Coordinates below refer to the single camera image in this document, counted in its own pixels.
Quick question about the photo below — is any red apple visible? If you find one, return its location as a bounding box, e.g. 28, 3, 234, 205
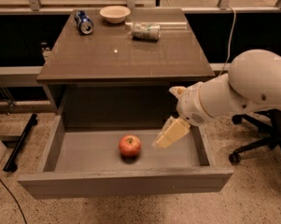
119, 134, 141, 158

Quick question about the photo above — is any blue soda can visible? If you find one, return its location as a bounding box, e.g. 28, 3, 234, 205
75, 10, 93, 35

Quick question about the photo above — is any grey open top drawer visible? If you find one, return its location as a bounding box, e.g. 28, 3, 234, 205
18, 116, 232, 199

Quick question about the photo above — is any black office chair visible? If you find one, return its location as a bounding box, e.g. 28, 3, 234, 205
228, 109, 281, 196

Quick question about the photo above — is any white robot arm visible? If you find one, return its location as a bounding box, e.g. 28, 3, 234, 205
153, 49, 281, 148

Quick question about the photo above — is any grey cabinet counter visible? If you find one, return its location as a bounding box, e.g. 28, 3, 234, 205
37, 8, 214, 121

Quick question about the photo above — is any green white soda can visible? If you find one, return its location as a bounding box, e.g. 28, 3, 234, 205
131, 22, 161, 41

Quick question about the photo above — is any white bowl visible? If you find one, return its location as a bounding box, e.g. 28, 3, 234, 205
100, 6, 131, 24

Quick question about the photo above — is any black floor cable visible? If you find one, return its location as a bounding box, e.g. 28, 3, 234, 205
0, 167, 28, 224

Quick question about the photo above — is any black bar on floor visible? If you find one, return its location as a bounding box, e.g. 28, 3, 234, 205
3, 114, 37, 172

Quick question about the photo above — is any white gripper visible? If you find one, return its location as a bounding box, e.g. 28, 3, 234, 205
152, 82, 213, 149

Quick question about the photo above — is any white hanging cable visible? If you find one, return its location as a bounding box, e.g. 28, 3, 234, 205
218, 7, 237, 77

